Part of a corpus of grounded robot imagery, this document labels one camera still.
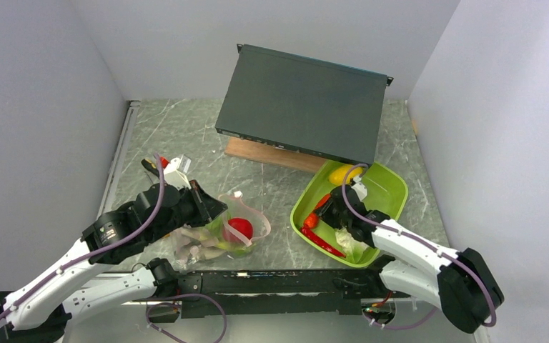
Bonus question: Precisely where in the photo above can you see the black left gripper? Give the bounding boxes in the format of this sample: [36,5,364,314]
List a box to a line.
[147,179,229,243]

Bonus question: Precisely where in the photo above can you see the clear zip top bag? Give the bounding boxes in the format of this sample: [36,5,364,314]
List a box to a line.
[170,191,272,271]

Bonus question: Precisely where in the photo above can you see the green celery stalks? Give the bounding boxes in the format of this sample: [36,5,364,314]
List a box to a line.
[177,228,226,261]

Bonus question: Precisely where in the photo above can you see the red tomato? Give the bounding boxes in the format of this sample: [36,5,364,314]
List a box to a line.
[223,217,254,243]

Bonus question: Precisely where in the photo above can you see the green cabbage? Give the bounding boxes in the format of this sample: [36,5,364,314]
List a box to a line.
[207,214,254,256]

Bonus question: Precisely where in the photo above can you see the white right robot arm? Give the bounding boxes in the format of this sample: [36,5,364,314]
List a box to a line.
[314,186,505,334]

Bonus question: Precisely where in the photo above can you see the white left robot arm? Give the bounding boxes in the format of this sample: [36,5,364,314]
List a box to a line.
[0,181,228,342]

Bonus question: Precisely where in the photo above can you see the long red chili pepper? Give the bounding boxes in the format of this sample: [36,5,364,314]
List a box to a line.
[301,227,346,258]

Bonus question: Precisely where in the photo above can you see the yellow bell pepper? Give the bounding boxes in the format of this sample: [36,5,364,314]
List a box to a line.
[327,164,364,187]

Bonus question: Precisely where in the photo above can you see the white cauliflower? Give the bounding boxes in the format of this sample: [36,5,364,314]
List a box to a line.
[335,229,370,264]

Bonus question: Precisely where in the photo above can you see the green plastic tray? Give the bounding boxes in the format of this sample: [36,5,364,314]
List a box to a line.
[290,161,408,268]

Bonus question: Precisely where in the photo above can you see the wooden block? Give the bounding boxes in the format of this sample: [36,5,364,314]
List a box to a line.
[224,137,327,174]

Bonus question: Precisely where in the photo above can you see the black yellow screwdriver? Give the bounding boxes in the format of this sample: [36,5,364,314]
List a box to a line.
[141,159,159,177]

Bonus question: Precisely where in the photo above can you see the dark rack server chassis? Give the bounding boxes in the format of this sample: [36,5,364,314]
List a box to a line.
[214,44,393,164]

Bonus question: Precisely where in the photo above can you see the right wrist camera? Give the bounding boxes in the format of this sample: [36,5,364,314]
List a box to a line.
[350,176,368,202]

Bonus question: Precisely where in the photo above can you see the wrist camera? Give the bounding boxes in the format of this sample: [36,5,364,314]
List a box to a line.
[159,154,192,189]
[350,176,368,202]

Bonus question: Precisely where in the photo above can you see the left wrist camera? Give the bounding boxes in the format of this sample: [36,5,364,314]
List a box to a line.
[159,154,192,189]

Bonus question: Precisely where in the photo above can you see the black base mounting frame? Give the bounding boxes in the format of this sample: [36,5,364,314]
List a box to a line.
[150,269,392,319]

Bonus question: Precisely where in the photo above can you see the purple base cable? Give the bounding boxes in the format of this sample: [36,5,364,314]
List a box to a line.
[144,293,230,343]

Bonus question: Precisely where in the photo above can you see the aluminium rail left edge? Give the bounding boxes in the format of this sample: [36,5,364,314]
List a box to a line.
[96,100,142,219]

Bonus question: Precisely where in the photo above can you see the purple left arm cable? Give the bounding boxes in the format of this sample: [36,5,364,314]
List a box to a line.
[0,152,167,343]

